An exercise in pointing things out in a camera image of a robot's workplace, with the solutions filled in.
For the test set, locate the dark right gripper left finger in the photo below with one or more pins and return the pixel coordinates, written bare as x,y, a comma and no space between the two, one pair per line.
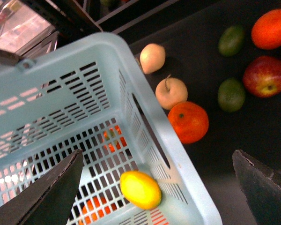
47,201

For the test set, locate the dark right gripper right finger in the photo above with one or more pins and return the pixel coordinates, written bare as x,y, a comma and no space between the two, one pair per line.
261,186

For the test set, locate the yellow lemon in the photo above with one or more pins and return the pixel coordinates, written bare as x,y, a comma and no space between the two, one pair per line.
140,189

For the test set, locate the light blue plastic basket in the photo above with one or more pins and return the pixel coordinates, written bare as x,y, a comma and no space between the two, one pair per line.
64,101

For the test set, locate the black shelf board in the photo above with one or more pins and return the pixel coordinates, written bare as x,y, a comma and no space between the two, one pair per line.
190,38

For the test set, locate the orange near left finger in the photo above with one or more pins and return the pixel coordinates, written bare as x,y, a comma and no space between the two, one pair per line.
95,209

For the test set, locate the orange behind basket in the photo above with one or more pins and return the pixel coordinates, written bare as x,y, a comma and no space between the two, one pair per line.
114,139

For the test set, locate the large orange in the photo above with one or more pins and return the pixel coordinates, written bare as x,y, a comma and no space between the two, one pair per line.
190,122

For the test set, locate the red apple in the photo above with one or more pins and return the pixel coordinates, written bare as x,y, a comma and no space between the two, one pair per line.
262,77

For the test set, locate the pale cream apple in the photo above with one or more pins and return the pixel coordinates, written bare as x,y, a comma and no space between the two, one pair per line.
171,91
152,58

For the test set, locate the small dark green lime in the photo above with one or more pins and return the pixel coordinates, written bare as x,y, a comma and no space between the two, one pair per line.
231,41

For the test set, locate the orange fruit at top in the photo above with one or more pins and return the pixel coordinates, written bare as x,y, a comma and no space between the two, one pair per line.
266,32

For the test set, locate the glass freezer case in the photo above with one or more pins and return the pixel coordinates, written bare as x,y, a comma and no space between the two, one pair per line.
24,32

